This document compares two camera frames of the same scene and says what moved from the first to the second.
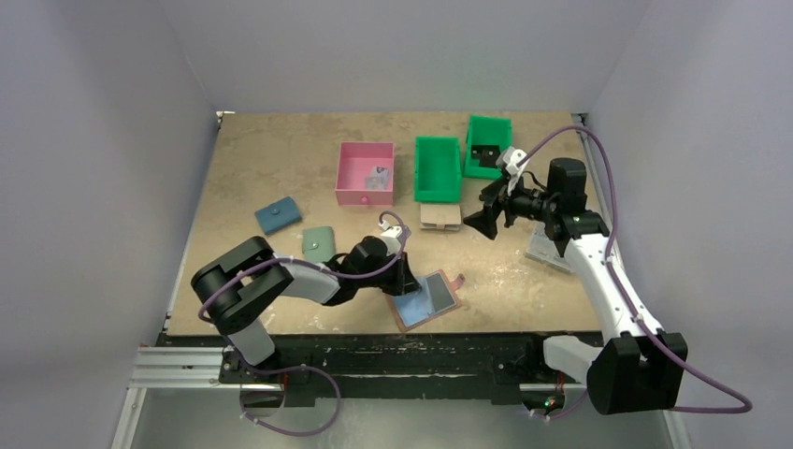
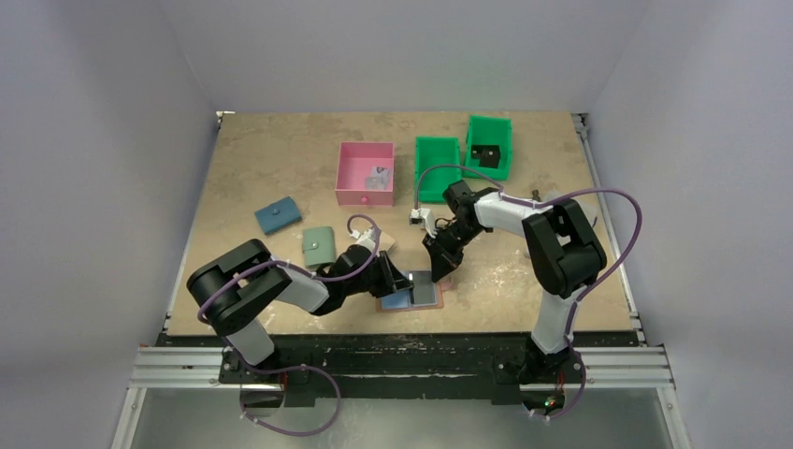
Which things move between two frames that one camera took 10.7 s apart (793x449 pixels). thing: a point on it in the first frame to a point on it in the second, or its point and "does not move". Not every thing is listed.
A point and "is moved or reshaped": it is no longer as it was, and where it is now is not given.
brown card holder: x=436 y=297 is moved or reshaped
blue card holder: x=279 y=215 does not move
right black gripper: x=499 y=206 to x=447 y=246
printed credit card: x=374 y=182 does not move
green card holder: x=318 y=244 does not move
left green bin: x=438 y=172 does not move
